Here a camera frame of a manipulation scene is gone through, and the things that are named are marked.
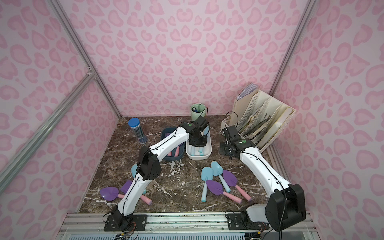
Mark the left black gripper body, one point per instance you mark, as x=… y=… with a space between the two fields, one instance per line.
x=197 y=141

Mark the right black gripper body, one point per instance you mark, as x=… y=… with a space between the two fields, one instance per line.
x=227 y=150

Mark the white storage box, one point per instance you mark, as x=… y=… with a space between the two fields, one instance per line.
x=198 y=153

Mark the dark teal storage box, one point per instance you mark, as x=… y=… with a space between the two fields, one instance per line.
x=166 y=132

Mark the blue shovel vertical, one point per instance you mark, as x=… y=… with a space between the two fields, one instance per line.
x=206 y=174

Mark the square purple shovel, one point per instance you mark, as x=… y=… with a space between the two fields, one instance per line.
x=126 y=187

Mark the round purple shovel pink handle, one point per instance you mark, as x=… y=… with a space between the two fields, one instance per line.
x=111 y=193

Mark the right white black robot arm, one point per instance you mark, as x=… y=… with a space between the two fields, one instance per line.
x=286 y=204

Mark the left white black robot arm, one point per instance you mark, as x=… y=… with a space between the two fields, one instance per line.
x=149 y=164

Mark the green pen cup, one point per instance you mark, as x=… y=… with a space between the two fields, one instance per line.
x=198 y=110

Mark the blue shovel right angled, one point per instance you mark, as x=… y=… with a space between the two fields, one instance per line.
x=218 y=171

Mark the white file organizer rack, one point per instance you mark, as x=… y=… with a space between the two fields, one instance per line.
x=258 y=116

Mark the pointed purple shovel right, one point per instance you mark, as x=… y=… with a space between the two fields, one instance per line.
x=217 y=189

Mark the blue lid pen tube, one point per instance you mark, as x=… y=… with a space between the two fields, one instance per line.
x=136 y=127

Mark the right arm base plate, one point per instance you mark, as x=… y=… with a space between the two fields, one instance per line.
x=238 y=221

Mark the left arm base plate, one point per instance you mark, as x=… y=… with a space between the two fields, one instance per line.
x=125 y=224

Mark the aluminium frame rail front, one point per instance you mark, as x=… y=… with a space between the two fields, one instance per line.
x=161 y=226

